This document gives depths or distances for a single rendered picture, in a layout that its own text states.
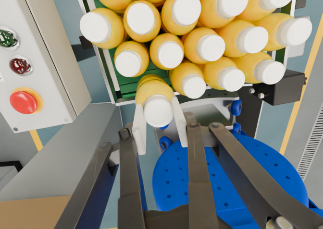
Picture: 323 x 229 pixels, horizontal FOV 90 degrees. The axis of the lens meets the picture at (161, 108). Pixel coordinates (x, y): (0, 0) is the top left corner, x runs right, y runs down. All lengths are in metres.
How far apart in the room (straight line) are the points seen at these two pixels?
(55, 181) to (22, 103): 0.55
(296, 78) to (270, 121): 1.48
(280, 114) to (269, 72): 1.63
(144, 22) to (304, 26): 0.24
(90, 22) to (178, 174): 0.31
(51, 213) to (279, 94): 0.64
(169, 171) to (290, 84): 0.34
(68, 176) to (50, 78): 0.58
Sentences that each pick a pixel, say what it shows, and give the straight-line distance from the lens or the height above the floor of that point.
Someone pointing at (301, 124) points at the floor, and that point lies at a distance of 2.18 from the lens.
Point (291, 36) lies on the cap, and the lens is 0.34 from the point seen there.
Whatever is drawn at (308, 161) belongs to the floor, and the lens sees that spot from 2.59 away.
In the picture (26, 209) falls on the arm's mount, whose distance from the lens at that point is 0.63.
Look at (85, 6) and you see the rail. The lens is 0.39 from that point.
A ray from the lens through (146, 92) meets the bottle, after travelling 0.23.
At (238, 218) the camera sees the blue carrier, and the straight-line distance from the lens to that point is 0.32.
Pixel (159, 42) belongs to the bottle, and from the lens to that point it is 0.29.
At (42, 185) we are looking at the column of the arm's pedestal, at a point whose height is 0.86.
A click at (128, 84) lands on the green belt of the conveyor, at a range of 0.46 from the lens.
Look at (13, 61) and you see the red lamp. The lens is 0.29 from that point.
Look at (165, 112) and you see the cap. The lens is 0.21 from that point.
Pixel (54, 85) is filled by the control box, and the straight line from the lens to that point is 0.29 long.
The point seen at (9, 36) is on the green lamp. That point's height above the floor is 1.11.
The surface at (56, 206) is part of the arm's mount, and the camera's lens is 0.59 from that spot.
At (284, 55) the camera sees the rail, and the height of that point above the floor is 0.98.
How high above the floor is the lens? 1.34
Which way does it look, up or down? 66 degrees down
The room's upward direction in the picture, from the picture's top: 171 degrees clockwise
